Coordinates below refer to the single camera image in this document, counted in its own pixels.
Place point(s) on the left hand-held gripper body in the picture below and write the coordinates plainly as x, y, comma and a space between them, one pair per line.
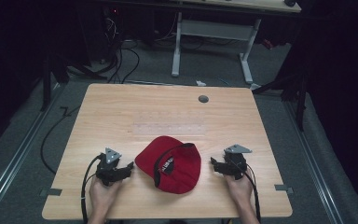
107, 172

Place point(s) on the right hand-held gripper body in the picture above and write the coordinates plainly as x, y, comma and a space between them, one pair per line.
237, 165

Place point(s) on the red baseball cap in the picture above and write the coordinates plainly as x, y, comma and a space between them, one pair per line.
181, 174

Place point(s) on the person's left hand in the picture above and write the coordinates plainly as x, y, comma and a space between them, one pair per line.
101, 197

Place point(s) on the person's right hand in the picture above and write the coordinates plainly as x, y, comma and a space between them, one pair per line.
242, 193

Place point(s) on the grey tape piece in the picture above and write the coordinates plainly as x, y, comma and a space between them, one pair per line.
283, 188
51, 192

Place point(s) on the clear tape strip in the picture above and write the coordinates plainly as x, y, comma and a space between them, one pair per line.
169, 129

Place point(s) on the white scrap on floor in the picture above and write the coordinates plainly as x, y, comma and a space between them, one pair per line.
200, 83

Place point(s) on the black metal stand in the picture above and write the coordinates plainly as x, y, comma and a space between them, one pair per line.
298, 93
46, 84

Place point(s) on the white-framed wooden desk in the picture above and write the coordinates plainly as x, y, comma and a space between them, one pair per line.
217, 29

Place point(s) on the black computer mouse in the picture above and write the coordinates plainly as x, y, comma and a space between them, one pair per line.
290, 2

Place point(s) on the metal floor rail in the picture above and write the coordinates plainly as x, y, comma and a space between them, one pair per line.
313, 165
11, 168

